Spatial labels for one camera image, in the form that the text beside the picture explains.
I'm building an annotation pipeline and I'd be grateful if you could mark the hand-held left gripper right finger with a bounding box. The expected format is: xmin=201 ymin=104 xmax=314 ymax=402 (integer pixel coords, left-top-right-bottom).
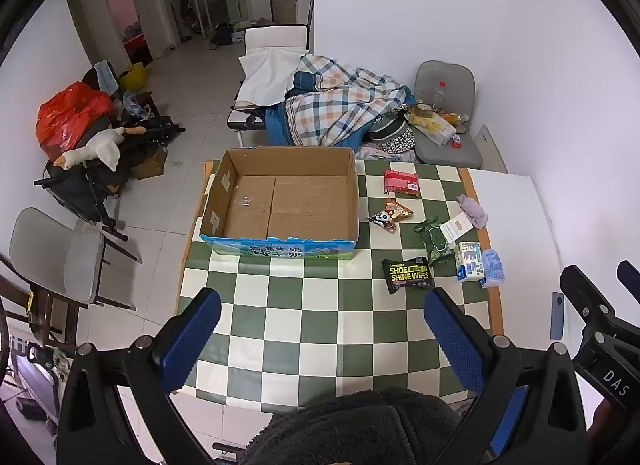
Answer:
xmin=422 ymin=287 xmax=588 ymax=465

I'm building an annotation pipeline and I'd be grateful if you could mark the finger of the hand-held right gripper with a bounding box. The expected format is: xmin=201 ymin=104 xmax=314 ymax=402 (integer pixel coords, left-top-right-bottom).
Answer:
xmin=616 ymin=260 xmax=640 ymax=303
xmin=560 ymin=265 xmax=616 ymax=331

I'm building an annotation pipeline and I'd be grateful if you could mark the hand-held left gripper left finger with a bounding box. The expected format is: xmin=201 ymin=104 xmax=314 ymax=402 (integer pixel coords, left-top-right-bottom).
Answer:
xmin=57 ymin=287 xmax=223 ymax=465

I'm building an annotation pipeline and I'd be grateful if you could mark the white and blue tissue box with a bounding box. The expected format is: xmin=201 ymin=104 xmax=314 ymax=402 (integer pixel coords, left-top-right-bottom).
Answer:
xmin=454 ymin=241 xmax=486 ymax=282

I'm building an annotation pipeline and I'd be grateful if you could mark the black wet wipes packet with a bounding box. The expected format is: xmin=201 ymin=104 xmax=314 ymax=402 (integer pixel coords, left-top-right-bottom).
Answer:
xmin=381 ymin=257 xmax=433 ymax=296

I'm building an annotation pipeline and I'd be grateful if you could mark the blue tissue pack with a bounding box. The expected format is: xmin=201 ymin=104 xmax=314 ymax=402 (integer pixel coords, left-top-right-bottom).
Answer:
xmin=479 ymin=247 xmax=506 ymax=288

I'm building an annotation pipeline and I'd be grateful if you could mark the green wet wipes packet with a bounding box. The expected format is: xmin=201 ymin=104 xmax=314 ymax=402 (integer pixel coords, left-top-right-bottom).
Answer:
xmin=414 ymin=216 xmax=456 ymax=266

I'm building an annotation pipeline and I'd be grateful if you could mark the white cigarette pack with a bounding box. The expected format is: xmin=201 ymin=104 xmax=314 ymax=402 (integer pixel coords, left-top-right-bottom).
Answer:
xmin=442 ymin=215 xmax=476 ymax=246

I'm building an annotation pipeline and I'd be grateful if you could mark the colourful cartoon snack packet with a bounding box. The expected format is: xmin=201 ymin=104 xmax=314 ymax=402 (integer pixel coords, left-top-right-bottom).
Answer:
xmin=366 ymin=198 xmax=415 ymax=233

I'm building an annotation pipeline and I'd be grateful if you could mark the red snack packet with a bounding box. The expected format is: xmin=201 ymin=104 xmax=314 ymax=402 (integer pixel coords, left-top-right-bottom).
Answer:
xmin=384 ymin=169 xmax=420 ymax=196

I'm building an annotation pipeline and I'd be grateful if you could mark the blue phone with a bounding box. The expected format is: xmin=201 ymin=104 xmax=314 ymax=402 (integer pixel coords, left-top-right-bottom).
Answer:
xmin=550 ymin=291 xmax=566 ymax=341

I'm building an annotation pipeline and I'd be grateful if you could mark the green checked tablecloth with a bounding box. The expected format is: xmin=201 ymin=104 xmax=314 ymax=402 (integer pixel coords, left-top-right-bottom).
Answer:
xmin=172 ymin=160 xmax=493 ymax=416

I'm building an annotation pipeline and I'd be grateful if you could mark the purple sock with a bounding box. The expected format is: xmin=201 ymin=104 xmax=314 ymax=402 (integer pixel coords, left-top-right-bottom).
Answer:
xmin=456 ymin=194 xmax=489 ymax=229

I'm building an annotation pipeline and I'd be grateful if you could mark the person's dark fleece clothing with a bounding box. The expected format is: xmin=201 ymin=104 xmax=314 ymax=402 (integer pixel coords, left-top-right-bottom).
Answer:
xmin=240 ymin=387 xmax=471 ymax=465

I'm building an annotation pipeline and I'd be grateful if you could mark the grey folding chair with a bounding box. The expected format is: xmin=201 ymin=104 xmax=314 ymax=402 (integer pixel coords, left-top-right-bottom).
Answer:
xmin=9 ymin=207 xmax=138 ymax=311

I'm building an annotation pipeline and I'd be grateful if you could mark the small brown cardboard box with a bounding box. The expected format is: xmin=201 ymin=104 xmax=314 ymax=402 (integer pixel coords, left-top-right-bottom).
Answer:
xmin=131 ymin=145 xmax=168 ymax=180

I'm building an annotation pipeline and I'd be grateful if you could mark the black stroller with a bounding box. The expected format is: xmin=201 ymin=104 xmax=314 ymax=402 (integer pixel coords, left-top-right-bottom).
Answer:
xmin=34 ymin=115 xmax=186 ymax=241

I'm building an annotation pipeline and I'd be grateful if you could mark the pink printed cloth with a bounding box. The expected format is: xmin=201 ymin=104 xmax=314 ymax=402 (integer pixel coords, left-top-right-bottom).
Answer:
xmin=361 ymin=142 xmax=416 ymax=163

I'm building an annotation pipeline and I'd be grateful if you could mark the black and white patterned hat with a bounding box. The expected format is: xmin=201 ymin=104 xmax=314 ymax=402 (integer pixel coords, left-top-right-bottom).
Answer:
xmin=367 ymin=112 xmax=416 ymax=154

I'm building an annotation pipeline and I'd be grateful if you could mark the yellow snack bag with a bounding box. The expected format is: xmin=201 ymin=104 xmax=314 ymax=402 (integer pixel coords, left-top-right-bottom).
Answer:
xmin=407 ymin=112 xmax=457 ymax=147

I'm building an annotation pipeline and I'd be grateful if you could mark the white goose plush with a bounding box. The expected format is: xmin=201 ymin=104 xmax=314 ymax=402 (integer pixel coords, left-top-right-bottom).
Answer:
xmin=54 ymin=126 xmax=146 ymax=170

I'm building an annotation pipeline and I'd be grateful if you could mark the red plastic bag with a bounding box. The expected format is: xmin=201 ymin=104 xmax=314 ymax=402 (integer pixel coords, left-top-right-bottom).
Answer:
xmin=35 ymin=82 xmax=116 ymax=160

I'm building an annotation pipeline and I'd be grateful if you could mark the grey cushioned chair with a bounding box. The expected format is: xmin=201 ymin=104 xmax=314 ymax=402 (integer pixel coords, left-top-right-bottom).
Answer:
xmin=413 ymin=61 xmax=484 ymax=170

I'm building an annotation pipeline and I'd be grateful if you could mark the plaid blanket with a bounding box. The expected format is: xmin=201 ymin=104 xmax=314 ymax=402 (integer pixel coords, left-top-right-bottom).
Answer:
xmin=265 ymin=54 xmax=415 ymax=148

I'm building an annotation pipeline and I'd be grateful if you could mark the yellow bucket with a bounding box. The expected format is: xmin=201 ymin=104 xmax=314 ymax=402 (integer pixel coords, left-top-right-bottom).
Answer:
xmin=118 ymin=64 xmax=148 ymax=92

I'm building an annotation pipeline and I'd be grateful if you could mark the white pillow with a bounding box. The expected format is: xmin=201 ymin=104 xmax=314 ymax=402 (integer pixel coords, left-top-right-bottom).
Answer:
xmin=237 ymin=47 xmax=308 ymax=108

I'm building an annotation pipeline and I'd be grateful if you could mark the light blue cloth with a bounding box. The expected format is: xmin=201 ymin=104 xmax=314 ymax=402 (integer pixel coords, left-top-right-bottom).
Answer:
xmin=94 ymin=61 xmax=118 ymax=93

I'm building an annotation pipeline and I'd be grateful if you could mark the black bag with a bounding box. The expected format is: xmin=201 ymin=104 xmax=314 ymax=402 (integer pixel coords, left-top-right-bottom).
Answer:
xmin=210 ymin=22 xmax=236 ymax=50

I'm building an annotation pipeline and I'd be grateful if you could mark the white chair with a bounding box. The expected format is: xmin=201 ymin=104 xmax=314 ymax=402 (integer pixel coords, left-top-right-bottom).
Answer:
xmin=227 ymin=25 xmax=311 ymax=146

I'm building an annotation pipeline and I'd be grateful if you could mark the white appliance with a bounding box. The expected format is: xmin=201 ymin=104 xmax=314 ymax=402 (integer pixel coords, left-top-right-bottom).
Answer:
xmin=286 ymin=0 xmax=315 ymax=26

